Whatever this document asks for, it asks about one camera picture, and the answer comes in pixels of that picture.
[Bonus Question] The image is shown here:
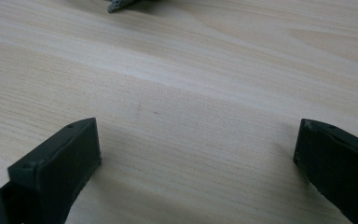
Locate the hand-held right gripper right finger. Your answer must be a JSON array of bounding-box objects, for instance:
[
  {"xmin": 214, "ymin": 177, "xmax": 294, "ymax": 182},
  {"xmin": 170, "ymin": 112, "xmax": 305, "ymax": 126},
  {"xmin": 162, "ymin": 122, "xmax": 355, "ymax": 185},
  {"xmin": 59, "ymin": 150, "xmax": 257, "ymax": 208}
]
[{"xmin": 293, "ymin": 118, "xmax": 358, "ymax": 224}]

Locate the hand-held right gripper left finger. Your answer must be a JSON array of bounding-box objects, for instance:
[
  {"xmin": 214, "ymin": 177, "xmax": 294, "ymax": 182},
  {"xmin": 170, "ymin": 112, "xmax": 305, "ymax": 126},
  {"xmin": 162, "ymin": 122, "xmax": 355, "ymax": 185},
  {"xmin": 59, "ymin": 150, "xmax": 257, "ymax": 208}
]
[{"xmin": 0, "ymin": 117, "xmax": 103, "ymax": 224}]

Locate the grey speckled towel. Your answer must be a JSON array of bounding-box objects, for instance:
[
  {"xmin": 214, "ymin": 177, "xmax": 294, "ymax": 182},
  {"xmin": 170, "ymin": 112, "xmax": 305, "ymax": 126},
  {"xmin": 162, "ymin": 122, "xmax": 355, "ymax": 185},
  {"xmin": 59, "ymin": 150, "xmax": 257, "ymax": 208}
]
[{"xmin": 106, "ymin": 0, "xmax": 144, "ymax": 14}]

